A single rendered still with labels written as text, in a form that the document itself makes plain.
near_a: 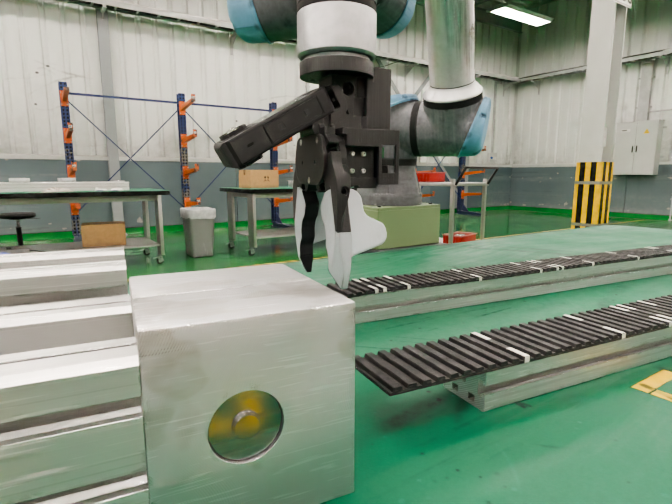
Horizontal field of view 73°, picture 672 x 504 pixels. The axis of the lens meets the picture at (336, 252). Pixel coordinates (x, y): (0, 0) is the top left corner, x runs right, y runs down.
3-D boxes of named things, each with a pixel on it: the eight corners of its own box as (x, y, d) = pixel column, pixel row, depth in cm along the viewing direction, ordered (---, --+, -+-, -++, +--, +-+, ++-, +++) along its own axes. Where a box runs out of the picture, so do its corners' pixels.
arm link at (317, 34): (315, -5, 38) (283, 24, 45) (316, 53, 38) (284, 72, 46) (392, 9, 41) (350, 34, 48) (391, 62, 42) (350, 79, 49)
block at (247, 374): (274, 386, 33) (270, 257, 31) (355, 493, 22) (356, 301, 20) (138, 414, 29) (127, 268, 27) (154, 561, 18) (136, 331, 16)
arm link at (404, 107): (373, 159, 109) (375, 100, 107) (428, 159, 104) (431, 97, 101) (354, 158, 99) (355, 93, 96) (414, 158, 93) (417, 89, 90)
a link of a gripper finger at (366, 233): (402, 279, 42) (385, 184, 43) (345, 286, 39) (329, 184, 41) (385, 284, 45) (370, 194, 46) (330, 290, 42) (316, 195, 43)
